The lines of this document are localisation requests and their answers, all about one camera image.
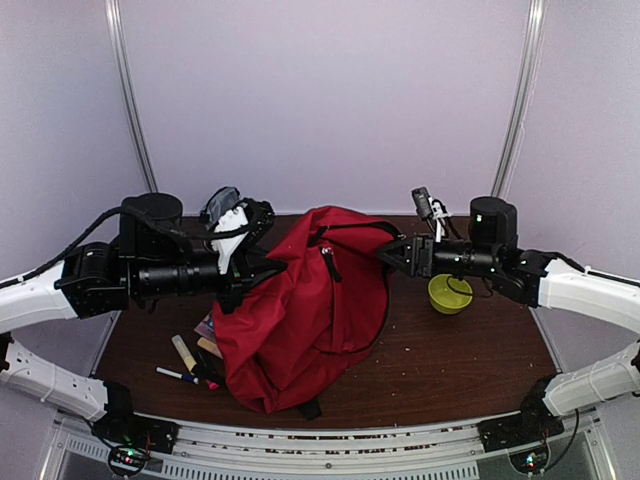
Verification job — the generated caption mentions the red backpack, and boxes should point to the red backpack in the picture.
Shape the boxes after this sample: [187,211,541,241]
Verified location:
[212,206,401,414]

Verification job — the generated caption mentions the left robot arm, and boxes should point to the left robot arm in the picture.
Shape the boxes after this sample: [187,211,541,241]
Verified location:
[1,193,286,444]

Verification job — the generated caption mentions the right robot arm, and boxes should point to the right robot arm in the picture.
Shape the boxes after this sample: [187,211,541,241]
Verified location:
[377,196,639,442]

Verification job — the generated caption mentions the lime green bowl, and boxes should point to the lime green bowl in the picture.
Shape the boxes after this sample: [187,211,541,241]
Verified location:
[428,274,474,315]

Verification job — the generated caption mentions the grey pouch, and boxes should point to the grey pouch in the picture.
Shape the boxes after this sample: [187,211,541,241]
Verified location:
[198,186,240,227]

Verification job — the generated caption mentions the purple illustrated booklet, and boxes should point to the purple illustrated booklet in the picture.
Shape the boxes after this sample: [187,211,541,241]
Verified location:
[194,310,216,342]

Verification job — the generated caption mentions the peach highlighter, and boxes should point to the peach highlighter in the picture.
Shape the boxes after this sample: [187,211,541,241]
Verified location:
[197,337,223,359]

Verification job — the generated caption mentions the yellow highlighter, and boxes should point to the yellow highlighter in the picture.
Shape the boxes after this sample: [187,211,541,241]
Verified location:
[171,335,197,376]

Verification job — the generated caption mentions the pink highlighter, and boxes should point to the pink highlighter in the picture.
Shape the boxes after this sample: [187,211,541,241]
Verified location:
[194,350,225,390]

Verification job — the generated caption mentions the white blue pen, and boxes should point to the white blue pen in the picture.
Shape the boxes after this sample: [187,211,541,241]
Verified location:
[155,367,199,385]

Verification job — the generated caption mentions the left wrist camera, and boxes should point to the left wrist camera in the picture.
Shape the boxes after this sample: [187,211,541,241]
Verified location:
[203,198,274,274]

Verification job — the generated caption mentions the right aluminium frame post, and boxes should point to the right aluminium frame post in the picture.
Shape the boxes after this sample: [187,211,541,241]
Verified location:
[491,0,548,198]

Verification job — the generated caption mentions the aluminium frame post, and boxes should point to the aluminium frame post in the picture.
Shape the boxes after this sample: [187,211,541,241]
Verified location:
[491,0,548,198]
[104,0,159,193]

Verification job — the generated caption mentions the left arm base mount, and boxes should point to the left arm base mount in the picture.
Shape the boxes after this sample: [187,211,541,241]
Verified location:
[90,413,179,454]

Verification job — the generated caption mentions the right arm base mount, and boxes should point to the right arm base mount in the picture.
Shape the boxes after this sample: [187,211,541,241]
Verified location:
[477,413,564,453]

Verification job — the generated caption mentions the front aluminium rail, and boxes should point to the front aluminium rail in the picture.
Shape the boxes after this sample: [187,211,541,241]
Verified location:
[49,409,601,480]

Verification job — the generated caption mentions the left aluminium frame post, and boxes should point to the left aluminium frame post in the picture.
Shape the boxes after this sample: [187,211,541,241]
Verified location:
[104,0,159,193]

